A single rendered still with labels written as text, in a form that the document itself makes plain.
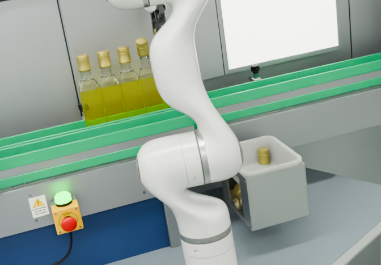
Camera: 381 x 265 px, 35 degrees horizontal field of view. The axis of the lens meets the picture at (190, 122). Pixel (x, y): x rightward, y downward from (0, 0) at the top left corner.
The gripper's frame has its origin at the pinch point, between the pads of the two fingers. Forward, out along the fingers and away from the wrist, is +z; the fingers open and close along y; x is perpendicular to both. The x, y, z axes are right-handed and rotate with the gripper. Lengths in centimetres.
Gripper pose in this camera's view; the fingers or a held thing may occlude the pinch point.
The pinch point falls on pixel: (159, 28)
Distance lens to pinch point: 177.8
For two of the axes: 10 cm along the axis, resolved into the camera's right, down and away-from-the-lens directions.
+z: 1.4, 9.3, 3.3
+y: 2.9, 2.8, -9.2
